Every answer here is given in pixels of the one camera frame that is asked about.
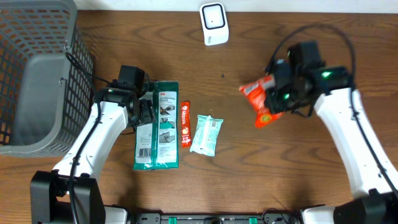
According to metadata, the green white wipes pack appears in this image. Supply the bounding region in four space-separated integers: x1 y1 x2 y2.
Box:
133 81 179 170

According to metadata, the mint green tissue pack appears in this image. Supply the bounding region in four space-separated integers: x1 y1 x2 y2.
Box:
190 115 223 157

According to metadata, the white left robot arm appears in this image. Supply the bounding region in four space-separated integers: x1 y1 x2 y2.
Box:
30 87 156 223

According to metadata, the red candy bag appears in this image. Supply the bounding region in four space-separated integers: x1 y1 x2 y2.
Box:
239 75 284 128

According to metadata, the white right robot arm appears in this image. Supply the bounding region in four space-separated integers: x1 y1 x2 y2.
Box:
265 60 397 223

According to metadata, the white barcode scanner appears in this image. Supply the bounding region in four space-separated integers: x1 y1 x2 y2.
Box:
199 2 229 46

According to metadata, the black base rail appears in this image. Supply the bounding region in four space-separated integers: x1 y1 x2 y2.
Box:
129 211 302 224

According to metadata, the grey plastic mesh basket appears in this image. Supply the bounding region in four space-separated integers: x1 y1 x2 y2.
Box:
1 0 93 157

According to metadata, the red coffee stick sachet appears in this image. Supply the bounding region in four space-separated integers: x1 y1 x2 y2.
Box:
181 101 192 147

